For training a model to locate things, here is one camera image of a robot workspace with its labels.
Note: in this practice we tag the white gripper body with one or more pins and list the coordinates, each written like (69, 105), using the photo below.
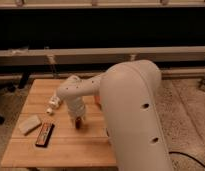
(76, 107)

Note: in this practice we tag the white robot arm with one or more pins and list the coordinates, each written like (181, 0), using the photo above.
(127, 98)

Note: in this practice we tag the white tube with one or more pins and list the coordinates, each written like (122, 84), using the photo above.
(53, 104)

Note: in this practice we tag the black and orange bar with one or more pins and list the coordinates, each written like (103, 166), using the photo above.
(44, 135)

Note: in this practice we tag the wooden table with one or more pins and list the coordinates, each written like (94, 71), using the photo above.
(68, 147)

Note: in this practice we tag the beige sponge block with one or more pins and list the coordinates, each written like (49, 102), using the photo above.
(29, 124)

